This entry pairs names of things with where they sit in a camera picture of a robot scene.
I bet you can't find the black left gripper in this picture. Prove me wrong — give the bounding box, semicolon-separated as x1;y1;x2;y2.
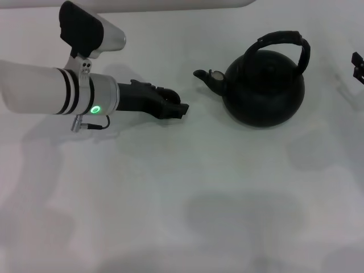
114;79;190;121

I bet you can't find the black round teapot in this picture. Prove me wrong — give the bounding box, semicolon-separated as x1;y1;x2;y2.
193;30;311;129

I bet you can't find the left arm cable with plug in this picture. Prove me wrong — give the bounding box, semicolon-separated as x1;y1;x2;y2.
71;114;111;133

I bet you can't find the left wrist camera housing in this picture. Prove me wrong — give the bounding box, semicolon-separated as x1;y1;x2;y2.
59;0;127;75

